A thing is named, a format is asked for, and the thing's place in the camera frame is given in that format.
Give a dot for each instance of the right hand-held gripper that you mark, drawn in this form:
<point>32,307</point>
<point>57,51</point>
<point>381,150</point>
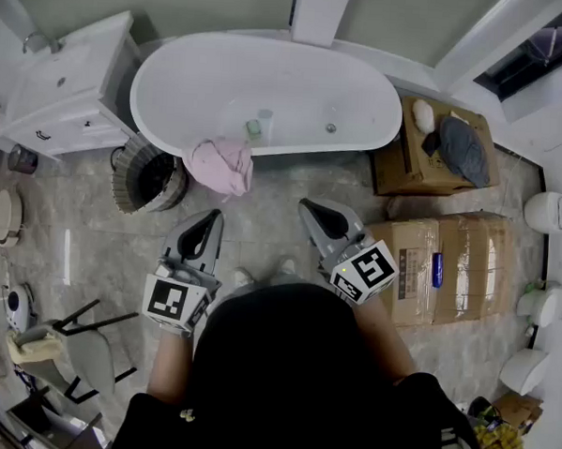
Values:
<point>365,270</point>

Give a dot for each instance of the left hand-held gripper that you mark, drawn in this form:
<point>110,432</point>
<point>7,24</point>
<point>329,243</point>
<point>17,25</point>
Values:
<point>164,302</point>

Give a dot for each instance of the woven laundry basket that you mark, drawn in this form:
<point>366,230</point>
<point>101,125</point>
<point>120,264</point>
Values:
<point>128,173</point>

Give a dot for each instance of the person's left forearm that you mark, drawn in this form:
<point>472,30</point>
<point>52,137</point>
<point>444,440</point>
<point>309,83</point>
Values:
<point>170,368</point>

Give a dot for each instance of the person's right forearm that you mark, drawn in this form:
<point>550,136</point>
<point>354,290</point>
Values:
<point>387,342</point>

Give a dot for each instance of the person's right shoe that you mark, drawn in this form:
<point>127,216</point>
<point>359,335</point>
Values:
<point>287,266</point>

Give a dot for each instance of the person's shoe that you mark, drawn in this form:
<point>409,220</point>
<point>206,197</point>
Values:
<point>287,266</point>
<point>243,275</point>

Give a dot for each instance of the person's left shoe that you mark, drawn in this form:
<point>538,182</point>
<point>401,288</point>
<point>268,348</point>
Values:
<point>243,275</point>

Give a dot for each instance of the blue tube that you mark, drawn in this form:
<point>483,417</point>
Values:
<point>438,270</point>

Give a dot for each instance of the clear plastic cup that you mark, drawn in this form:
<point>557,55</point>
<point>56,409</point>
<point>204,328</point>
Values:
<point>265,122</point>

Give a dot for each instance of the green soap bar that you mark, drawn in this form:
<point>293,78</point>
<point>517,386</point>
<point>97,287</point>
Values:
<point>253,129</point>

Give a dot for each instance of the large taped cardboard box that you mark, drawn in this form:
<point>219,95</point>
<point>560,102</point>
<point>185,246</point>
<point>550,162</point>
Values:
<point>466,271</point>

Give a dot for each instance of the white fluffy towel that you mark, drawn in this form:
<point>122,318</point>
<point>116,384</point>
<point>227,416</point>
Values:
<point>424,114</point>

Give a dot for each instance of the gray chair black legs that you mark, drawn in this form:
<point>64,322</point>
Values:
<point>91,354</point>

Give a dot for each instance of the gray cloth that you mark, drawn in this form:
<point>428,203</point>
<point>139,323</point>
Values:
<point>465,151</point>

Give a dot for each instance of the person's black shirt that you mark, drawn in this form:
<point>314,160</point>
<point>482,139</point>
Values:
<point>291,383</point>

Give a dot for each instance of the white bathtub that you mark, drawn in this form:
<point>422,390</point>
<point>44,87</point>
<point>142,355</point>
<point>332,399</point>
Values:
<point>288,78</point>

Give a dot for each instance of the white robot vacuum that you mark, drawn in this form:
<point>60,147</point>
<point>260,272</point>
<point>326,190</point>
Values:
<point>18,306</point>

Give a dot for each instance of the small round coffee table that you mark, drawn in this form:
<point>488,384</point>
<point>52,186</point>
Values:
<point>6,216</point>

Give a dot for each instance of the black mesh waste bin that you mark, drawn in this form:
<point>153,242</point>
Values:
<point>22,159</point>

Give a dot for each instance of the cream towel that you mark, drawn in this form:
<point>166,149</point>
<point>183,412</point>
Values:
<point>32,349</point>

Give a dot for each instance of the white vanity cabinet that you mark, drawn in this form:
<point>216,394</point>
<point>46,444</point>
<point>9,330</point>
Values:
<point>57,99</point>

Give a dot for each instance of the small green item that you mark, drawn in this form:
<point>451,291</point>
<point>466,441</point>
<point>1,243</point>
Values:
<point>534,286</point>

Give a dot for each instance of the white pillar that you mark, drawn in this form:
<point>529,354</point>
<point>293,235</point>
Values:
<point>320,14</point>

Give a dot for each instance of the white toilet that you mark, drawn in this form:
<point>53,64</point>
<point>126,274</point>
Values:
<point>551,212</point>

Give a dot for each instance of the white ceramic fixture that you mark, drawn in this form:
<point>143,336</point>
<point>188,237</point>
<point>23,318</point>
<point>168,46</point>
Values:
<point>547,305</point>
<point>524,370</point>

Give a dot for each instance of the dark table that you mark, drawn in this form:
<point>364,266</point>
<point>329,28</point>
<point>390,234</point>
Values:
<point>54,423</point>

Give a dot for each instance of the chrome faucet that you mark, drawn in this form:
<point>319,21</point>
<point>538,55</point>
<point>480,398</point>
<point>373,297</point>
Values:
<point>41,41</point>

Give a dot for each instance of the small crumpled cardboard box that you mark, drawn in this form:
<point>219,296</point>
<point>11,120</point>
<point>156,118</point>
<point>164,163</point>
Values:
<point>518,409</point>

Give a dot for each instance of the yellow plaid cloth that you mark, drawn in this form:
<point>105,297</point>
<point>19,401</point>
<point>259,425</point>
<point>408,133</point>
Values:
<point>497,439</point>

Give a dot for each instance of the black framed window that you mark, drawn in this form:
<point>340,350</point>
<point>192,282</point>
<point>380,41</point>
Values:
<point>539,49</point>

